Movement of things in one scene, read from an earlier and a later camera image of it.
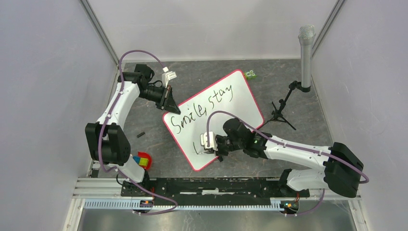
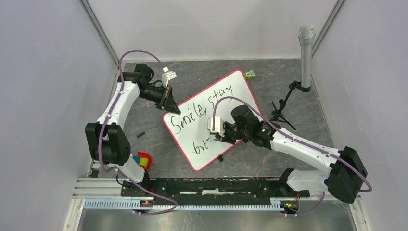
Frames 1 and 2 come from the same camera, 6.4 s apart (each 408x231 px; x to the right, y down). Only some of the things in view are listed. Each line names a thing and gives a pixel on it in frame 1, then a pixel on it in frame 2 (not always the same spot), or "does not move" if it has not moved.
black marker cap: [140, 134] does not move
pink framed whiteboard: [229, 97] does not move
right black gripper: [219, 151] to [226, 138]
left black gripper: [170, 104] does not move
